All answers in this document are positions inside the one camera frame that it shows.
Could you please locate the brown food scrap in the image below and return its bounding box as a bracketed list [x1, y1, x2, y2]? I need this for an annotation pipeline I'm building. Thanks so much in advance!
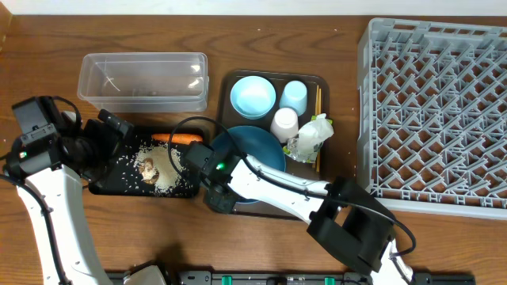
[139, 158, 159, 184]

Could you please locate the crumpled white paper wrapper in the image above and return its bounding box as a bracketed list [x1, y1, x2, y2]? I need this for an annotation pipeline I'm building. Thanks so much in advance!
[283, 113, 334, 163]

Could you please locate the grey dishwasher rack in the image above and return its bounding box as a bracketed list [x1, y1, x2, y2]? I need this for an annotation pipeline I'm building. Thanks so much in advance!
[356, 18, 506, 220]

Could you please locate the pink cup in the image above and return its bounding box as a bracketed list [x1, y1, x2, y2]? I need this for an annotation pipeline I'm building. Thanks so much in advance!
[270, 108, 299, 143]

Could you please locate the orange carrot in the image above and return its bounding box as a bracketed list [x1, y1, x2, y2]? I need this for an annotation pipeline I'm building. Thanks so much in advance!
[151, 134, 204, 145]

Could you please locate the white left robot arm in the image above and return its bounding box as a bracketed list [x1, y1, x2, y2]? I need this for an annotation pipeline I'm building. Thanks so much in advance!
[1, 96, 134, 284]

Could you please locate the black mounting rail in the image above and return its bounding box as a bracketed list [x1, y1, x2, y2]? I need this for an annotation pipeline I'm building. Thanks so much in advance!
[106, 270, 476, 285]

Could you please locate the white arm base mount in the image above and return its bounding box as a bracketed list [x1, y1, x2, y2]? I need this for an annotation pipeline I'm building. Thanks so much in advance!
[123, 262, 167, 285]

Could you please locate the dark blue plate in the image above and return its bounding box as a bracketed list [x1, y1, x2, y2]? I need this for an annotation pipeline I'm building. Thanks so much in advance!
[211, 126, 286, 203]

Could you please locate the black plastic tray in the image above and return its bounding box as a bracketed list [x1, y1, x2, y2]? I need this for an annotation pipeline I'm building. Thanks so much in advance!
[89, 126, 207, 198]

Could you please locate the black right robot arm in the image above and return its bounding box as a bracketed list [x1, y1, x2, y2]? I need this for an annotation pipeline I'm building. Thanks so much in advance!
[183, 142, 415, 284]

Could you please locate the brown serving tray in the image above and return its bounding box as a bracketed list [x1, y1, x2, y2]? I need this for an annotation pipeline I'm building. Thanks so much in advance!
[204, 69, 330, 219]

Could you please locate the pile of rice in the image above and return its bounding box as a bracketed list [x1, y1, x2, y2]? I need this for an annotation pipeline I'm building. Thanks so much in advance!
[116, 142, 195, 198]

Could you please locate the light blue cup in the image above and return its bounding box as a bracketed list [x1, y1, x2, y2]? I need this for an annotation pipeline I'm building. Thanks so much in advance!
[279, 81, 307, 116]

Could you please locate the clear plastic bin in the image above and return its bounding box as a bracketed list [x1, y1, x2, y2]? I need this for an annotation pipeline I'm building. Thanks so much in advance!
[77, 52, 209, 113]

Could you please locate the light blue bowl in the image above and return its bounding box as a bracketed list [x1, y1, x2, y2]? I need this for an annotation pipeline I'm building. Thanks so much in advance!
[230, 76, 276, 120]

